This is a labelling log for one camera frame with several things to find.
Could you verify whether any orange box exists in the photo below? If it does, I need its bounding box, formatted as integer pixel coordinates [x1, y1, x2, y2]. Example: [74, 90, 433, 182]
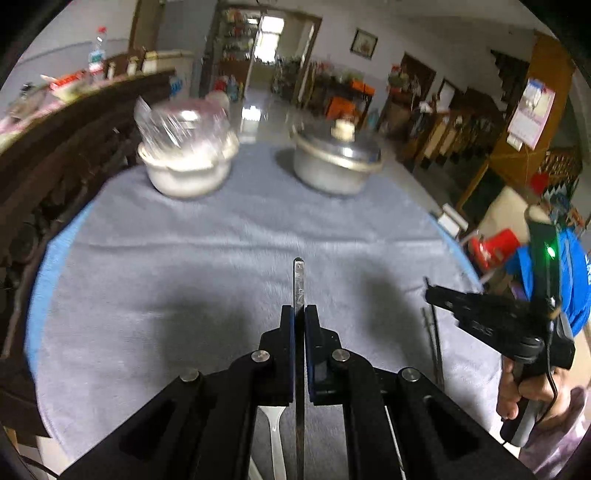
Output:
[325, 97, 358, 121]

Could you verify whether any aluminium pot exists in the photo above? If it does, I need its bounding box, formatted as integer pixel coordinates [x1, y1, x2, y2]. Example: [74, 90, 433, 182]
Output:
[293, 138, 382, 197]

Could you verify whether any white chest freezer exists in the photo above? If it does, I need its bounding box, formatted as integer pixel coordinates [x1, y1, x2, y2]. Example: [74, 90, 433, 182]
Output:
[143, 50, 195, 93]

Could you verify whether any person's right forearm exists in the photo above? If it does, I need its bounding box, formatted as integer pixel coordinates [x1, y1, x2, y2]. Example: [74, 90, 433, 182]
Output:
[519, 385, 591, 478]

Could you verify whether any grey tablecloth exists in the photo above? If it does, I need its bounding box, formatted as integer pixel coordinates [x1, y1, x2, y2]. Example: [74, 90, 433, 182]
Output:
[34, 141, 504, 480]

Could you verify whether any red capped water bottle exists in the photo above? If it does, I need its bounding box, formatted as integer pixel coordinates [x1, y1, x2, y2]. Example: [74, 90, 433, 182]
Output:
[88, 27, 108, 84]

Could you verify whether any aluminium pot lid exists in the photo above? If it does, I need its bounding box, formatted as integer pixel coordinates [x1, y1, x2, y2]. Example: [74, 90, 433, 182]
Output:
[291, 117, 384, 171]

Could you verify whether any white stool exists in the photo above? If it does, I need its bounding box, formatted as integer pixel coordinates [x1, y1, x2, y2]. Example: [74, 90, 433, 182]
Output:
[436, 203, 469, 236]

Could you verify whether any floral checkered cloth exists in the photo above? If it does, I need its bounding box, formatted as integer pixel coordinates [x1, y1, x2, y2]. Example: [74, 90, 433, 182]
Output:
[0, 76, 93, 139]

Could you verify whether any framed picture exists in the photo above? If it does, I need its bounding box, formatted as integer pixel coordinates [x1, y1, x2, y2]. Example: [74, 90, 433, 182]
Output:
[350, 28, 378, 60]

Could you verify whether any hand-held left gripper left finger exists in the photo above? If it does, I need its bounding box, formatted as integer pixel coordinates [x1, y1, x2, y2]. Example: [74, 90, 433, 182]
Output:
[60, 305, 296, 480]

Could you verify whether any clear plastic bag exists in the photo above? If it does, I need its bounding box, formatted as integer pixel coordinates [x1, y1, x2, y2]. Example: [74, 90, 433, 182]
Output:
[134, 96, 232, 160]

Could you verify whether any wooden stair railing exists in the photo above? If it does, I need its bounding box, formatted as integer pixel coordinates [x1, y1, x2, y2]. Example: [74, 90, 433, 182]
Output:
[402, 97, 504, 176]

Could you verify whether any dark wooden table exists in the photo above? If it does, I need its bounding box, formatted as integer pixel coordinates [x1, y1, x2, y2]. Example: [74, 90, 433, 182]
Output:
[314, 78, 375, 125]

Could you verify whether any person's right hand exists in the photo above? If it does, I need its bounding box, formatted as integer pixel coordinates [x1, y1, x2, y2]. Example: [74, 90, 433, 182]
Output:
[496, 360, 561, 421]

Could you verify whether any person's blue jacket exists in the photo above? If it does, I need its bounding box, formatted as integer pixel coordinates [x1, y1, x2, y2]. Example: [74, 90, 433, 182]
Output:
[505, 228, 591, 333]

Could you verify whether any beige armchair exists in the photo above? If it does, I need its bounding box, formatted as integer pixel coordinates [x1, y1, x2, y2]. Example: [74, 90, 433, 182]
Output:
[475, 187, 555, 245]

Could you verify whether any pantry shelf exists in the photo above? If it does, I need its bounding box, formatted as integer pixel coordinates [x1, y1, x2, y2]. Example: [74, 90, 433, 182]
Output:
[217, 7, 259, 93]

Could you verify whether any carved wooden sideboard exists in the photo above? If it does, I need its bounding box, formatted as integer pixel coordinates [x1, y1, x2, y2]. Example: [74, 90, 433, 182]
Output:
[0, 69, 176, 439]

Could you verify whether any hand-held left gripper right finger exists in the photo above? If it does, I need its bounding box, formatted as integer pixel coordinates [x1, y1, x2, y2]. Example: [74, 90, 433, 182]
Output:
[304, 305, 536, 480]

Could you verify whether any glass bowl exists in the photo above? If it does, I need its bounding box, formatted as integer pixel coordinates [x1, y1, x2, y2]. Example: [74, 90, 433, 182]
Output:
[205, 90, 230, 116]

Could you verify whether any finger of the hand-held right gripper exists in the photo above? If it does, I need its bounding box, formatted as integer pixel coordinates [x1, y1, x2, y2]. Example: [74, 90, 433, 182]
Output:
[425, 285, 481, 324]

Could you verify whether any white basin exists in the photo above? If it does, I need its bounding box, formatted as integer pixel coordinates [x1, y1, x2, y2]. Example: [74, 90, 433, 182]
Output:
[137, 134, 240, 200]

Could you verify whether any wall calendar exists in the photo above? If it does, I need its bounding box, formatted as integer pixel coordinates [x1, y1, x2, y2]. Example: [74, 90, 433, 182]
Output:
[507, 78, 556, 151]

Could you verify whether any red plastic chair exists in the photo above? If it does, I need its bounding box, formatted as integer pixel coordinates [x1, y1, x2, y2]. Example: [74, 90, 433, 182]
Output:
[466, 228, 522, 278]

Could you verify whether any blue table cover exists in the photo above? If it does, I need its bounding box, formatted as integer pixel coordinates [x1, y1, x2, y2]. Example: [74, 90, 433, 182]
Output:
[25, 203, 481, 370]

